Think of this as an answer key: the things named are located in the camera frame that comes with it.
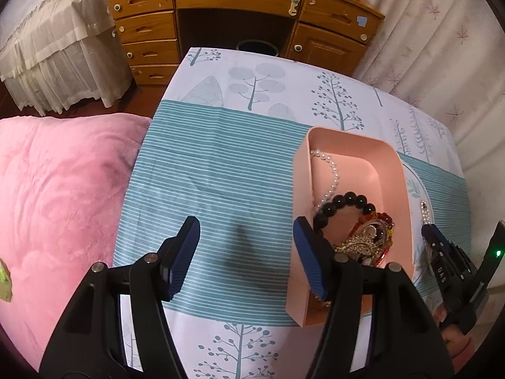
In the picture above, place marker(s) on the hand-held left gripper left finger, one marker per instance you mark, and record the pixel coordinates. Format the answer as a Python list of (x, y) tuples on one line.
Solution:
[(179, 260)]

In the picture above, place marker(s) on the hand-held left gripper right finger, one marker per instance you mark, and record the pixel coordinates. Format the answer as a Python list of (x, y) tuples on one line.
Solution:
[(311, 256)]

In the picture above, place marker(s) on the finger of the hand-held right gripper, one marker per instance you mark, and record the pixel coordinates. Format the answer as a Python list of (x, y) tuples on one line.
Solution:
[(438, 244)]

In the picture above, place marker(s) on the gold ornate jewelry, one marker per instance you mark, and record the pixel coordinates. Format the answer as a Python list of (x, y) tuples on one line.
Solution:
[(361, 241)]

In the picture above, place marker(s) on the pink plastic box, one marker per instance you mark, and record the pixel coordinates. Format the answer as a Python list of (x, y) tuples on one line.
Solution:
[(355, 158)]

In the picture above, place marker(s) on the person's right hand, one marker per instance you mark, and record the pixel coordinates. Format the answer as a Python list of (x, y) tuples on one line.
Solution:
[(451, 337)]

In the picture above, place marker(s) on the tree print tablecloth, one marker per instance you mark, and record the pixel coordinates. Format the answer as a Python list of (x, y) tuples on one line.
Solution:
[(221, 189)]

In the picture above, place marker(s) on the pink fleece blanket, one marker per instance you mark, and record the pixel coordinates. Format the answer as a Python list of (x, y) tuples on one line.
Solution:
[(59, 205)]

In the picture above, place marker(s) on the green paper piece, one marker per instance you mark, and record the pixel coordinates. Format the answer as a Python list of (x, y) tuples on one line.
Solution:
[(4, 284)]

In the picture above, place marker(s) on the cream floral curtain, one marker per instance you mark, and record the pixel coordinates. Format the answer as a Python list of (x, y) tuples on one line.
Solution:
[(434, 47)]

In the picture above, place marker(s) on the dark trash bin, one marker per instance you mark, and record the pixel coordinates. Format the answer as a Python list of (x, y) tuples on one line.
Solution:
[(256, 45)]

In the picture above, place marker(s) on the white lace furniture cover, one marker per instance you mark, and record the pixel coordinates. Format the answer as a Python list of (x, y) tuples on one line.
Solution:
[(47, 47)]

